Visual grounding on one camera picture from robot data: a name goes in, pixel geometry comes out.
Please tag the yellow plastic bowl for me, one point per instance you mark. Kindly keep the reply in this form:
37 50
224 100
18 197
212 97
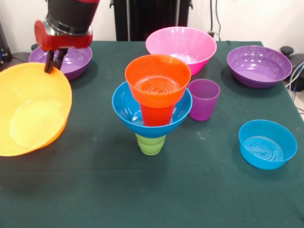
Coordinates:
31 114

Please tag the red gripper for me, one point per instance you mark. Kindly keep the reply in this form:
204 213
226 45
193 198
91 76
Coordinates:
66 41

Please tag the black device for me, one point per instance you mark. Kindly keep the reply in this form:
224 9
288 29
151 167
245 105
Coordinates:
4 52

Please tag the dark green table cloth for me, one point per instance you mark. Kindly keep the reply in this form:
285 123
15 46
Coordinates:
152 190

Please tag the low blue plastic bowl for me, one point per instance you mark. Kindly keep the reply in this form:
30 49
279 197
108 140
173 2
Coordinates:
261 160

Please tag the green plastic cup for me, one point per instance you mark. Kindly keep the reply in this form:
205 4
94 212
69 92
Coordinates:
149 148

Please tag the purple plastic bowl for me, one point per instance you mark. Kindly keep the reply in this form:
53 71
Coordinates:
259 72
76 61

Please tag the pink plastic bowl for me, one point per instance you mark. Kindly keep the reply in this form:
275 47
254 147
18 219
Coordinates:
197 45

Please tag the purple plastic cup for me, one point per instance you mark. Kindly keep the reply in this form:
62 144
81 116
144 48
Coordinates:
205 109

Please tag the orange plastic cup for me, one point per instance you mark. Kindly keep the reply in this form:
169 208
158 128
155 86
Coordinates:
156 116

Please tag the deep blue plastic bowl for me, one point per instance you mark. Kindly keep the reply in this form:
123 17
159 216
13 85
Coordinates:
123 111

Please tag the orange plastic bowl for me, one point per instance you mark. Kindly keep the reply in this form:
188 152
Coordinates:
156 97

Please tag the black round knob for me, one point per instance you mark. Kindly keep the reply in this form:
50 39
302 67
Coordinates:
287 50

